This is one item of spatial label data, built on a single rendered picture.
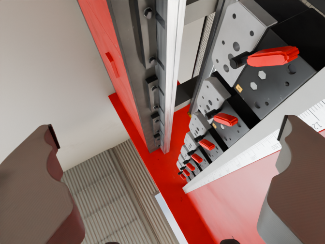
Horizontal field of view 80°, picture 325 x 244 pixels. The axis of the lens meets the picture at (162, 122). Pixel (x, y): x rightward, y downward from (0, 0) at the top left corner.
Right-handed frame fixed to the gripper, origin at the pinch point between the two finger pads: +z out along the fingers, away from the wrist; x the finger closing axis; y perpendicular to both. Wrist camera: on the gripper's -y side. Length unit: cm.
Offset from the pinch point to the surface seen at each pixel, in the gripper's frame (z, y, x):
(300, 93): 14.6, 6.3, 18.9
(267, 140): 20.1, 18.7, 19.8
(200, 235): 84, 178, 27
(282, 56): 12.4, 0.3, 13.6
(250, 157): 25.1, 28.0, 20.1
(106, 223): 172, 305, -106
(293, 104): 15.4, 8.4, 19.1
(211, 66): 84, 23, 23
